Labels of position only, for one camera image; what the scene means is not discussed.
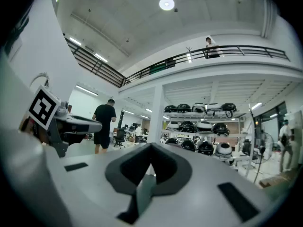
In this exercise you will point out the white metal shelf rack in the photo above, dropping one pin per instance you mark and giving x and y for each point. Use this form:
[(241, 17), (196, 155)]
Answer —
[(236, 135)]

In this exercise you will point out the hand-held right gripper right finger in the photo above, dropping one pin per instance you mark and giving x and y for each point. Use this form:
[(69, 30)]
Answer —
[(184, 174)]

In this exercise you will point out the black railing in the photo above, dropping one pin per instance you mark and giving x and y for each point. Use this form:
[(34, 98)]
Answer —
[(111, 75)]

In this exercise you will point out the black office chair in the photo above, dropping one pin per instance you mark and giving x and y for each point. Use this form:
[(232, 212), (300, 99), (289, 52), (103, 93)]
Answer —
[(120, 136)]

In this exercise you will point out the green banner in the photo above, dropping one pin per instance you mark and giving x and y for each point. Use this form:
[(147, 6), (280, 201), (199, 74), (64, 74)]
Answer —
[(157, 68)]

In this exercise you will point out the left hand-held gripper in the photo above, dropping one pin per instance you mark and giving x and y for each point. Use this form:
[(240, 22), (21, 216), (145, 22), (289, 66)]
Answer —
[(42, 107)]

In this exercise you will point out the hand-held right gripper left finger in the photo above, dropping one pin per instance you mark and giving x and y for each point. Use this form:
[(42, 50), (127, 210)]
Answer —
[(113, 174)]

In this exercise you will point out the round ceiling light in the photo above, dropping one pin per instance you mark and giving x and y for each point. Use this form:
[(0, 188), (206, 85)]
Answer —
[(166, 3)]

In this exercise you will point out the tube ceiling light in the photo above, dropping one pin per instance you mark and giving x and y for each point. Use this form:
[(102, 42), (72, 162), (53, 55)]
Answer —
[(256, 106), (101, 57), (86, 90), (75, 41)]

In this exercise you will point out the black standing fan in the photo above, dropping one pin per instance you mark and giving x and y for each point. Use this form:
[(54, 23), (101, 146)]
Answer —
[(266, 145)]

